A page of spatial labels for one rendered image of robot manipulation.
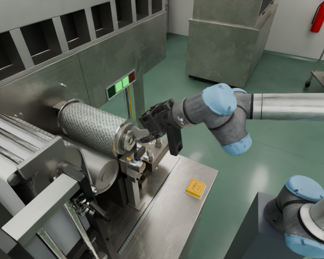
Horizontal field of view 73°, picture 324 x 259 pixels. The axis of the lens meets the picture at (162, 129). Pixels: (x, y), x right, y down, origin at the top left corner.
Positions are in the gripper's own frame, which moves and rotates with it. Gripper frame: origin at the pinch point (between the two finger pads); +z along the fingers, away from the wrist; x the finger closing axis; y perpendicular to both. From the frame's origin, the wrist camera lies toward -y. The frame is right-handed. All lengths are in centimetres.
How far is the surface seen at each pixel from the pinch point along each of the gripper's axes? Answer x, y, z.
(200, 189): -13.3, -39.3, 6.2
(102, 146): 8.1, 4.7, 10.1
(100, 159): 12.6, 2.6, 8.0
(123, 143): 5.4, 2.1, 2.7
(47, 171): 29.5, 11.7, -2.1
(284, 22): -448, -62, 29
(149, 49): -67, 25, 29
